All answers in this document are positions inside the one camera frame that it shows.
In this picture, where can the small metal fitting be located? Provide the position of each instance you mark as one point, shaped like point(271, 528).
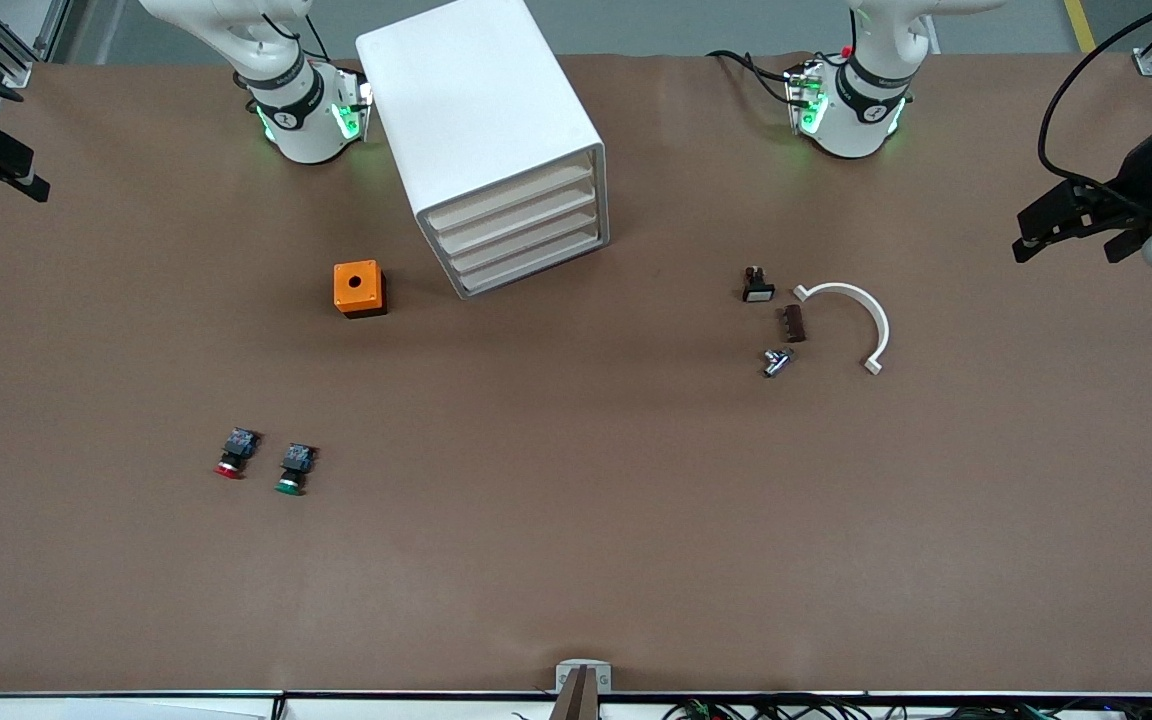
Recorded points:
point(776, 363)

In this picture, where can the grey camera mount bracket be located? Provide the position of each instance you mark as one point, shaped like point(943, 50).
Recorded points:
point(583, 690)

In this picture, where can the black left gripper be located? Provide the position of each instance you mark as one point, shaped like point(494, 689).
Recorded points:
point(1139, 172)

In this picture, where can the brown terminal block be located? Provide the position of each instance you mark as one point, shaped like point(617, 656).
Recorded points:
point(793, 324)

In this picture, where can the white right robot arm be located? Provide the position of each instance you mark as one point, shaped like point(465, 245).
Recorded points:
point(296, 120)

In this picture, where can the white plastic drawer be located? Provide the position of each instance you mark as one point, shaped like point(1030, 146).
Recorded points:
point(526, 238)
point(534, 257)
point(511, 198)
point(519, 219)

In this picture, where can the orange button enclosure box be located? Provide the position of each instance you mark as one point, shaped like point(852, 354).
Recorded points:
point(344, 290)

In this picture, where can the white drawer cabinet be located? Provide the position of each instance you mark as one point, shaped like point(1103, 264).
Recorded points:
point(476, 100)

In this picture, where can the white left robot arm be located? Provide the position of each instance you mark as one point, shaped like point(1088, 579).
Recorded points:
point(861, 110)

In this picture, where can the red push button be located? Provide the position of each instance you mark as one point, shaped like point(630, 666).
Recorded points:
point(236, 452)

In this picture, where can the black white rectangular switch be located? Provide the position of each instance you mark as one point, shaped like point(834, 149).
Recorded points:
point(758, 292)

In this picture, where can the green push button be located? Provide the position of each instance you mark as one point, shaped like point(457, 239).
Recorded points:
point(294, 468)

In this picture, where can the white curved plastic bracket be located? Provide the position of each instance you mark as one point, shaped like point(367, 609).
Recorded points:
point(882, 330)

